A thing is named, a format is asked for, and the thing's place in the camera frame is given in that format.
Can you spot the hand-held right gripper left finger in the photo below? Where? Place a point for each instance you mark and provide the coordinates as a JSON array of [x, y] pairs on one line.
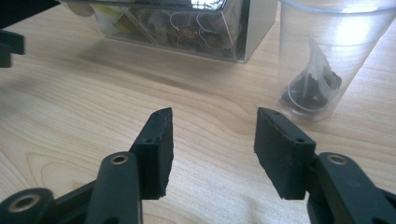
[[154, 155]]

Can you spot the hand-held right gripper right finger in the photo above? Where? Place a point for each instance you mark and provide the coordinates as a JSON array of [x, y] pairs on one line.
[[281, 155]]

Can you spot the dark single tea bag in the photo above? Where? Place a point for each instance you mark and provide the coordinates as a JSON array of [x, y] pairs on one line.
[[309, 90]]

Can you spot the clear plastic cup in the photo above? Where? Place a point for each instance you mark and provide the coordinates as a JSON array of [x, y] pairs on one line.
[[342, 46]]

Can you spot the clear acrylic drawer organizer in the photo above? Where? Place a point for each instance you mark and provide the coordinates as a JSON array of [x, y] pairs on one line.
[[174, 31]]

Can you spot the pile of pyramid tea bags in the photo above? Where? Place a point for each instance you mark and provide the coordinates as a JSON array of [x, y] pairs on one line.
[[186, 31]]

